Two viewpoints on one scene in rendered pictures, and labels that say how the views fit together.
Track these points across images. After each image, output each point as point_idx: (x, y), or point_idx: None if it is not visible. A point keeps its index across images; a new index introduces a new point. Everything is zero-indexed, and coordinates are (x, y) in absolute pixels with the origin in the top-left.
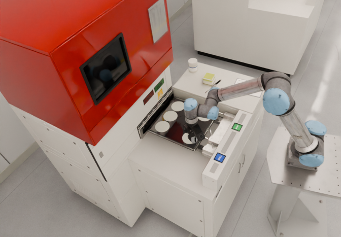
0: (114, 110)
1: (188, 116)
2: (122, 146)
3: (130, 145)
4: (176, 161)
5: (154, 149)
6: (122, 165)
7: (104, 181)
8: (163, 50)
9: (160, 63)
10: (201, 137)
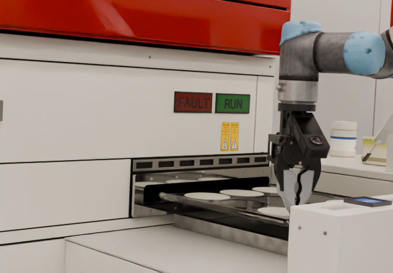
0: None
1: (286, 66)
2: (66, 171)
3: (90, 198)
4: (217, 259)
5: (158, 240)
6: (40, 245)
7: None
8: None
9: (248, 14)
10: (316, 141)
